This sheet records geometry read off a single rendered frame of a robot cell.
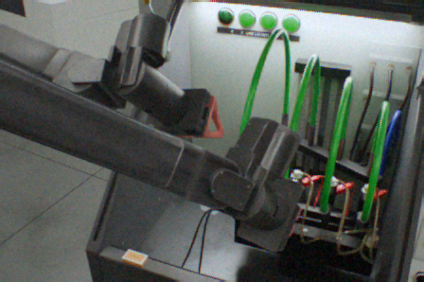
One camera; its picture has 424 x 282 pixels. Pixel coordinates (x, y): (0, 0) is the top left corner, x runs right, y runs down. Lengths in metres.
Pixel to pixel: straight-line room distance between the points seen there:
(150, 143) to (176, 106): 0.19
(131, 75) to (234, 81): 0.72
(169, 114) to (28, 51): 0.24
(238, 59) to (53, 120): 0.89
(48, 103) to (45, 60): 0.27
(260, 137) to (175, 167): 0.12
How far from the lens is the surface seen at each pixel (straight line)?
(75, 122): 0.40
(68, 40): 3.69
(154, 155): 0.43
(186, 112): 0.63
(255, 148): 0.51
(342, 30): 1.15
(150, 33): 0.61
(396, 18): 1.10
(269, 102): 1.26
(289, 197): 0.62
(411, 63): 1.16
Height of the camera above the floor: 1.67
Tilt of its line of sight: 30 degrees down
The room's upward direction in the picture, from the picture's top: straight up
